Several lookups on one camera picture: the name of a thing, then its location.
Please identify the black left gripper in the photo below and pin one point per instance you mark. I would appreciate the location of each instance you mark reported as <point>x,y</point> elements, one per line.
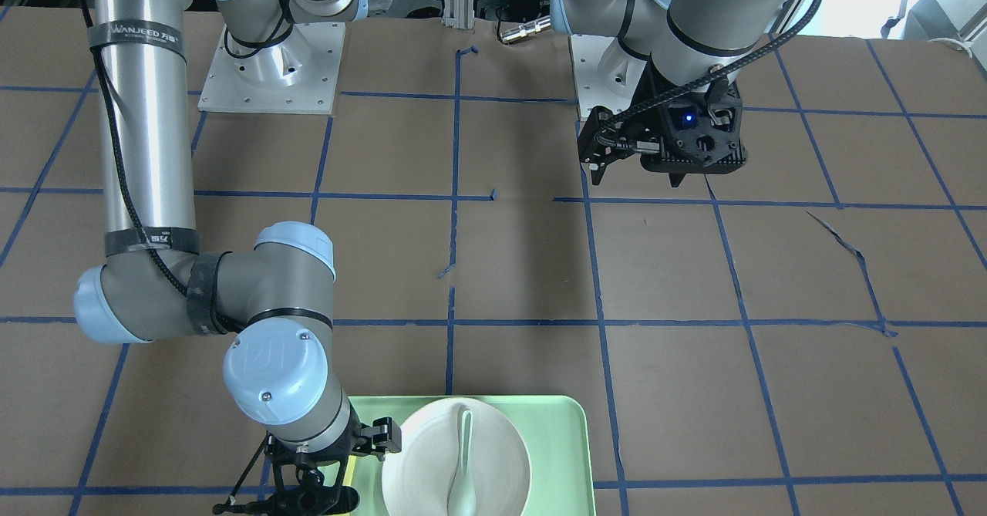
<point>646,106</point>

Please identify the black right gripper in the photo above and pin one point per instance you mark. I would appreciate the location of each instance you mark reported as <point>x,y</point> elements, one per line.
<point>375,434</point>

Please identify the yellow plastic fork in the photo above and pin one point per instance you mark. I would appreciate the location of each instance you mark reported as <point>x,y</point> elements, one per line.
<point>348,475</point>

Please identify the beige round plate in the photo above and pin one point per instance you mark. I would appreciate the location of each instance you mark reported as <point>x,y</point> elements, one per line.
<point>416,481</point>

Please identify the pale green plastic spoon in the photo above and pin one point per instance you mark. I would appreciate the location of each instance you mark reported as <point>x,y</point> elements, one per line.
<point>462,498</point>

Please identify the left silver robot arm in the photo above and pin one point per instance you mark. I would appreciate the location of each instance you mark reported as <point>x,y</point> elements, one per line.
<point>682,38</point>

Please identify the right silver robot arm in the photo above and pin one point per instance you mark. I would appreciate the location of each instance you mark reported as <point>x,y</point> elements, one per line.
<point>275,301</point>

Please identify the light green plastic tray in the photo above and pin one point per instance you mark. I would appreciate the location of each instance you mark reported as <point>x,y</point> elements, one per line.
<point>555,432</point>

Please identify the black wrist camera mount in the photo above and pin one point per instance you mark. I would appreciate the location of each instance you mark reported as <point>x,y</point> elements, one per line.
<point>310,497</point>

